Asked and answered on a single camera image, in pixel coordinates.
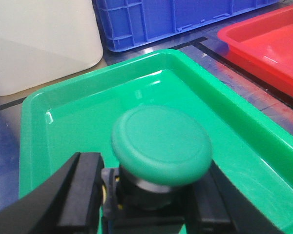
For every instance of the green plastic tray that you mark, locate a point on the green plastic tray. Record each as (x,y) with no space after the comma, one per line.
(77,115)

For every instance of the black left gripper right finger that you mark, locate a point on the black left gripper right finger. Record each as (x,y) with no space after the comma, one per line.
(213,205)

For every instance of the blue ribbed crate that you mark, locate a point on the blue ribbed crate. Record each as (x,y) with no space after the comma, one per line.
(128,24)

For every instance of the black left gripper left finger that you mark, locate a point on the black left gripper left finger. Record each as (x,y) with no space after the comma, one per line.
(67,203)

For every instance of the white plastic container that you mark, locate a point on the white plastic container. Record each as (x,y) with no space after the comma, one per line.
(43,40)

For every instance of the red plastic tray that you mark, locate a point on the red plastic tray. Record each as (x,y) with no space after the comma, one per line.
(263,46)

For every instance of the green push button switch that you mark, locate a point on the green push button switch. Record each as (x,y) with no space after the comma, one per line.
(160,151)

